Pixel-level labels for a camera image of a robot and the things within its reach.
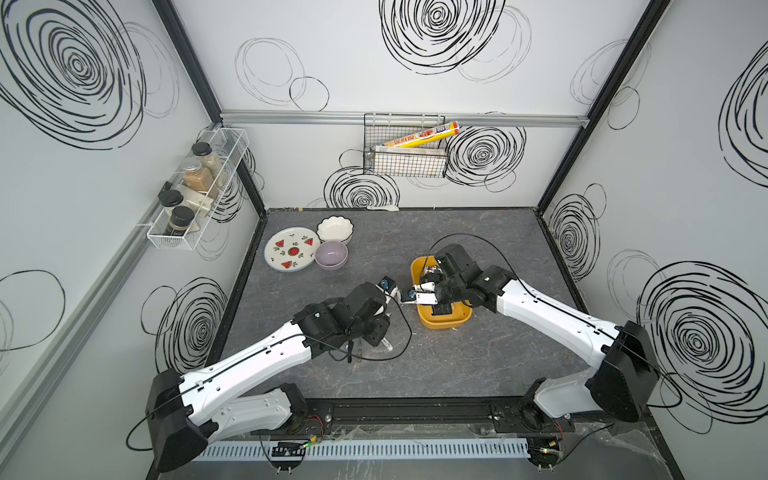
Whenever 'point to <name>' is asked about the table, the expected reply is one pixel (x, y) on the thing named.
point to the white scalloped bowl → (335, 228)
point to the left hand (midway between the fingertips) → (383, 317)
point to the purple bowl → (330, 255)
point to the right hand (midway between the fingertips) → (415, 293)
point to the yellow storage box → (461, 312)
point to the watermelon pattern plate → (291, 249)
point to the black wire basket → (423, 159)
